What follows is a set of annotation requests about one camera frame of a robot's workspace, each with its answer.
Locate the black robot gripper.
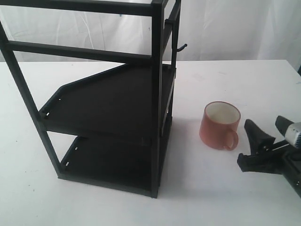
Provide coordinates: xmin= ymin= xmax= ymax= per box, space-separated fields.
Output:
xmin=237 ymin=119 xmax=301 ymax=197

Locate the terracotta ceramic mug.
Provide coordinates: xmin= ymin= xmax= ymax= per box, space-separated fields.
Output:
xmin=199 ymin=101 xmax=241 ymax=151

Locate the black metal shelf rack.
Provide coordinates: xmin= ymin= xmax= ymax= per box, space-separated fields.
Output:
xmin=0 ymin=0 xmax=181 ymax=198

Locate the black metal hook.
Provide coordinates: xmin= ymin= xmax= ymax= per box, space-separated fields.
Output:
xmin=162 ymin=19 xmax=180 ymax=53

